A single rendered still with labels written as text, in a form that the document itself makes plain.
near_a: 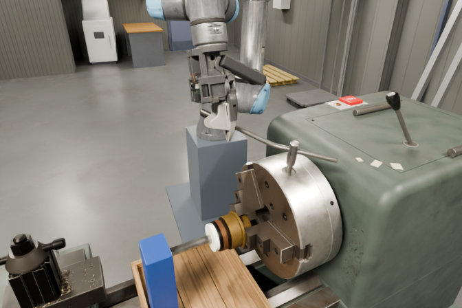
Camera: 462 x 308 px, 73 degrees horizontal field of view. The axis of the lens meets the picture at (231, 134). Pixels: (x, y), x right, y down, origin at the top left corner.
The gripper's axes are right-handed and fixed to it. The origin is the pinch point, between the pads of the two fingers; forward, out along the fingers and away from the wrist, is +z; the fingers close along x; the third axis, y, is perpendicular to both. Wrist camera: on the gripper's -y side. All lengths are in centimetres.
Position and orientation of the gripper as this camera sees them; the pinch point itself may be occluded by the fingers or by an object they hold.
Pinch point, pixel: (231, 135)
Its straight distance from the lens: 71.9
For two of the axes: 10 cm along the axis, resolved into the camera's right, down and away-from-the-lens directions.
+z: 1.2, 9.7, 2.1
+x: 4.3, 1.4, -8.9
